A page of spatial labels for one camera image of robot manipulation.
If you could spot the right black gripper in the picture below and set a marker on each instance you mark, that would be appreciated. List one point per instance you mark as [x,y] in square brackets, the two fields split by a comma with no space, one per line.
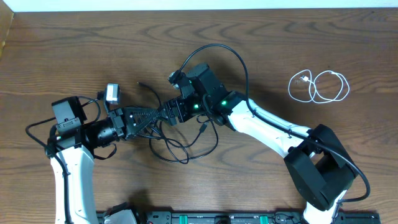
[177,104]

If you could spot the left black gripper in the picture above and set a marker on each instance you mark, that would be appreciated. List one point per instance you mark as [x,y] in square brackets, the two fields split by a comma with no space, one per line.
[121,121]

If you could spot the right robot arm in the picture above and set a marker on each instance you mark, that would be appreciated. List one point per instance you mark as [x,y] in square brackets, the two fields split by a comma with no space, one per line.
[320,167]

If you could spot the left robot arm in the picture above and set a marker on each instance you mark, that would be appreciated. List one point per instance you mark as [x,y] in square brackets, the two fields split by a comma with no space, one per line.
[73,142]

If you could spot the cardboard box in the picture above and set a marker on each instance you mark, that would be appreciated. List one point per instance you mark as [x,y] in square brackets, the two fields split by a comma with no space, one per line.
[6,19]

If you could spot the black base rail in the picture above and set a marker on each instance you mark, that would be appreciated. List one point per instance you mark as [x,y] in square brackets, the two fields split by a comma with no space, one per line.
[209,218]

